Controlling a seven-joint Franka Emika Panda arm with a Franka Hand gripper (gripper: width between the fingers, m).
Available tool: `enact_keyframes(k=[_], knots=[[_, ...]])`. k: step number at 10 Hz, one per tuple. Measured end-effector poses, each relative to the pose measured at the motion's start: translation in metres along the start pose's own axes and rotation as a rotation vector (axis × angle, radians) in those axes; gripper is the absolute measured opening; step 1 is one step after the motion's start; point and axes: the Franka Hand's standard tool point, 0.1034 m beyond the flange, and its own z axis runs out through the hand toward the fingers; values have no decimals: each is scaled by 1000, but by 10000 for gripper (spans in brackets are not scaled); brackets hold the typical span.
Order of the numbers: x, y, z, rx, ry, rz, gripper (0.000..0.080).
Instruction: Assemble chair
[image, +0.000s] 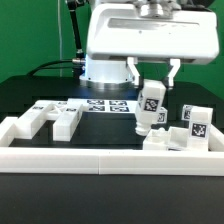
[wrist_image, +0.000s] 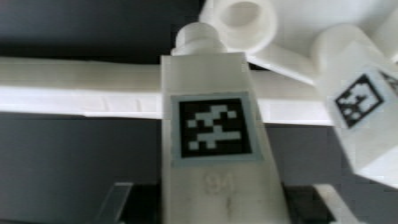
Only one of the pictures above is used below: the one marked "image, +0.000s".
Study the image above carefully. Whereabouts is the white marker base plate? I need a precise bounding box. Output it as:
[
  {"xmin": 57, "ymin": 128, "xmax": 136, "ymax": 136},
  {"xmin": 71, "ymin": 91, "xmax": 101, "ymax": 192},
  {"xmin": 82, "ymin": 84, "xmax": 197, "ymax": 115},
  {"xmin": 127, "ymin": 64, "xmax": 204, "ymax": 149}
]
[{"xmin": 68, "ymin": 98, "xmax": 137, "ymax": 114}]

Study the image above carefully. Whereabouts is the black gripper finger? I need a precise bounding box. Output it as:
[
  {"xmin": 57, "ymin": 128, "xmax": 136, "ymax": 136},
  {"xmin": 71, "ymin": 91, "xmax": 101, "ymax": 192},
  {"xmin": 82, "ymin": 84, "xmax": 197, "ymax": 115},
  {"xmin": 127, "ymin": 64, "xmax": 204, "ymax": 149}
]
[
  {"xmin": 126, "ymin": 57, "xmax": 140, "ymax": 86},
  {"xmin": 163, "ymin": 59, "xmax": 181, "ymax": 89}
]

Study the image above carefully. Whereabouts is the white chair seat part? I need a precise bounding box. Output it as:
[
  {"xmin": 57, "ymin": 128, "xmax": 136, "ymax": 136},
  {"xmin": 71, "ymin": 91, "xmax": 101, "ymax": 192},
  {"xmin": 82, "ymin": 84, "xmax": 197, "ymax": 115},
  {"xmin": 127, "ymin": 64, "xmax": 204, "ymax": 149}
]
[{"xmin": 142, "ymin": 126, "xmax": 210, "ymax": 152}]

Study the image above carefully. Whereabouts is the white U-shaped fence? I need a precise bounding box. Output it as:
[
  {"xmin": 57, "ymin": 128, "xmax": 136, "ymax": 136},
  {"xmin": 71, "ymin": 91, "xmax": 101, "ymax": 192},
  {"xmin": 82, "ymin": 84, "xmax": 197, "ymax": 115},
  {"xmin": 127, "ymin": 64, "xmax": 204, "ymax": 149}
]
[{"xmin": 0, "ymin": 117, "xmax": 224, "ymax": 176}]

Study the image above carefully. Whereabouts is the white chair back frame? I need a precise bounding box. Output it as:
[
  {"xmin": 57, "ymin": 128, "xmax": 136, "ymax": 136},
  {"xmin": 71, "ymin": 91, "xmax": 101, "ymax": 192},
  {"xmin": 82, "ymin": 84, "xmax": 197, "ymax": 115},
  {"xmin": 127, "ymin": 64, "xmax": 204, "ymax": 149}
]
[{"xmin": 15, "ymin": 100, "xmax": 83, "ymax": 142}]

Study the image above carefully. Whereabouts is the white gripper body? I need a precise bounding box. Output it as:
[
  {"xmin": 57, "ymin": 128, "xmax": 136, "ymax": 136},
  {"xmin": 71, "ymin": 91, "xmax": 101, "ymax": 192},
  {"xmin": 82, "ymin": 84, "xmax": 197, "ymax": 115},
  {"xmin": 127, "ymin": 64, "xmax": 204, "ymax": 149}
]
[{"xmin": 87, "ymin": 3, "xmax": 219, "ymax": 64}]

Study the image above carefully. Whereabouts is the black cable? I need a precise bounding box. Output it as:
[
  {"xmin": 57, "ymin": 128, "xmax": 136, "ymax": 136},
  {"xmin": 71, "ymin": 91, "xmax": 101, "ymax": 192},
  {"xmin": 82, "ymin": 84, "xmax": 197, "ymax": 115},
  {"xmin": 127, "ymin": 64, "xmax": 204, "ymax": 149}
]
[{"xmin": 27, "ymin": 59, "xmax": 75, "ymax": 77}]

